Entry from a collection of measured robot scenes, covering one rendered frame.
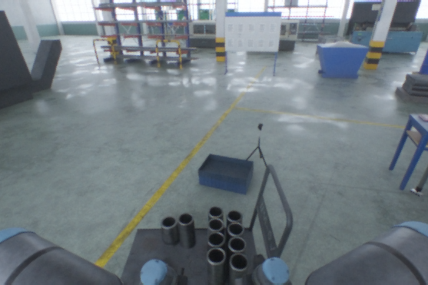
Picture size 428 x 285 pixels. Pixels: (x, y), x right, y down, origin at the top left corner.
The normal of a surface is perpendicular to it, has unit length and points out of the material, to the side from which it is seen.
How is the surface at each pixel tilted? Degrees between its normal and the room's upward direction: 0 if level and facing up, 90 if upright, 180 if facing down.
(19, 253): 5
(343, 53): 93
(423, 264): 25
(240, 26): 90
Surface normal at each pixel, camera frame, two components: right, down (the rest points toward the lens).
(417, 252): 0.02, -0.83
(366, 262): -0.51, -0.80
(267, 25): -0.21, 0.47
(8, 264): -0.12, -0.72
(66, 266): 0.49, -0.84
